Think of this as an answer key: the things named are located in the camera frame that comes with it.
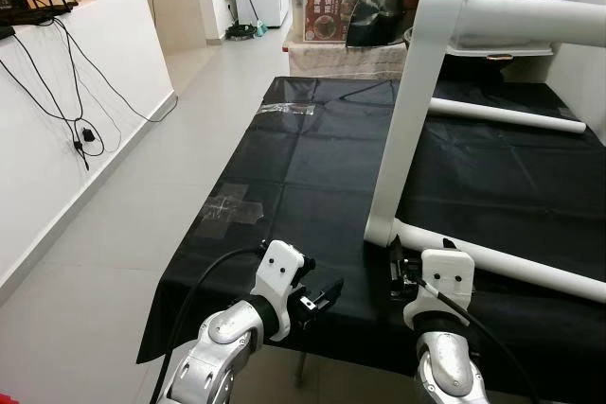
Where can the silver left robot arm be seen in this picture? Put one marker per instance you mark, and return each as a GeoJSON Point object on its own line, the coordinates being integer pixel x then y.
{"type": "Point", "coordinates": [218, 342]}

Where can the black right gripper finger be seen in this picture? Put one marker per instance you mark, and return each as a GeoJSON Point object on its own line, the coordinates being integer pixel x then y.
{"type": "Point", "coordinates": [395, 252]}

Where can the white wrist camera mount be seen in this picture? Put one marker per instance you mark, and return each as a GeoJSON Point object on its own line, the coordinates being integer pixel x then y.
{"type": "Point", "coordinates": [447, 276]}
{"type": "Point", "coordinates": [281, 267]}

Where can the red printed package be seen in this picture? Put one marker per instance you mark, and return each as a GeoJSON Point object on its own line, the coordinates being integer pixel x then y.
{"type": "Point", "coordinates": [327, 18]}

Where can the clear tape piece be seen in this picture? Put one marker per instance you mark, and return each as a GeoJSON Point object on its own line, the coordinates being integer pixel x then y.
{"type": "Point", "coordinates": [235, 205]}
{"type": "Point", "coordinates": [287, 108]}

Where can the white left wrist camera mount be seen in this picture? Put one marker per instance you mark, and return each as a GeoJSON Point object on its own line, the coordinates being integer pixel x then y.
{"type": "Point", "coordinates": [281, 267]}

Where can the metal folding table frame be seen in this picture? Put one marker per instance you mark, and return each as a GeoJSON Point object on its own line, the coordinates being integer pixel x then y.
{"type": "Point", "coordinates": [301, 366]}

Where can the black power adapter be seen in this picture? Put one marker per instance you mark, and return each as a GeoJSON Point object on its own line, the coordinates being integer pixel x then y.
{"type": "Point", "coordinates": [90, 136]}

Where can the beige cloth covered bench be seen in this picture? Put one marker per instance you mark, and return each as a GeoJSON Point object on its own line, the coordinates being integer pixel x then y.
{"type": "Point", "coordinates": [331, 61]}

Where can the black plastic bag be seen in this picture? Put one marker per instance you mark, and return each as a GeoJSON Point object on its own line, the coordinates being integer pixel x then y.
{"type": "Point", "coordinates": [379, 16]}

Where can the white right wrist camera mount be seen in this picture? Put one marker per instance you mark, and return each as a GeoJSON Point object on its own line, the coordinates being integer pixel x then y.
{"type": "Point", "coordinates": [447, 276]}

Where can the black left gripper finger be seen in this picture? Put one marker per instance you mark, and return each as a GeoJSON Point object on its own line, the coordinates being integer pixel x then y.
{"type": "Point", "coordinates": [328, 293]}

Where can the black tablecloth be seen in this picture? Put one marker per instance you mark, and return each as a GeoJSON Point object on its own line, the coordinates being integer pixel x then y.
{"type": "Point", "coordinates": [303, 167]}

